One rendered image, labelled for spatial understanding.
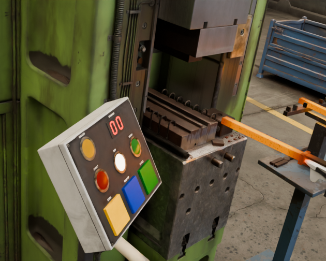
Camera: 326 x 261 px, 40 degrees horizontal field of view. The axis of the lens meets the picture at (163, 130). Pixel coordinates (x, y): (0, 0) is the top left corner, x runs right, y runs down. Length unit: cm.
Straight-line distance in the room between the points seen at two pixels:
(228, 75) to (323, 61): 342
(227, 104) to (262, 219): 118
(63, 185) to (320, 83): 451
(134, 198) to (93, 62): 44
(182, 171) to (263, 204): 163
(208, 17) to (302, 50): 398
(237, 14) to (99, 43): 50
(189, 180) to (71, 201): 66
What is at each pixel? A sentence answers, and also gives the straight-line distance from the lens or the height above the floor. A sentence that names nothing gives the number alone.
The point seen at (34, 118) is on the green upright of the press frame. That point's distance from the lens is 181.
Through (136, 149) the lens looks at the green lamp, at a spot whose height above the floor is 108.
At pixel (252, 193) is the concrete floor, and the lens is 323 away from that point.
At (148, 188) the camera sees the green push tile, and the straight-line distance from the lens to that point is 125.
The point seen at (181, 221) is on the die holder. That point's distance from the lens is 174.
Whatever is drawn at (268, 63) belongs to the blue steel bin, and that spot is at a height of 20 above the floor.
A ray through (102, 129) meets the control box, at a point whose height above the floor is 118.
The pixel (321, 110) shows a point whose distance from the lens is 204.
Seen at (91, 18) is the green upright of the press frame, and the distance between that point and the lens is 135.
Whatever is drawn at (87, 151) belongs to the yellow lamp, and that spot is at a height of 116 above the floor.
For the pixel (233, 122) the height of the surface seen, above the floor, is 106.
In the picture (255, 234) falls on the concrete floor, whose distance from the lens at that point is 286.
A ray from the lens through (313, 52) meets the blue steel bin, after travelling 534.
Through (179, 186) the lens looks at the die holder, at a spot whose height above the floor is 81.
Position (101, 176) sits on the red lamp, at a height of 110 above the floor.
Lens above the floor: 168
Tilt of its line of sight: 26 degrees down
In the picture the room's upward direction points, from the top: 9 degrees clockwise
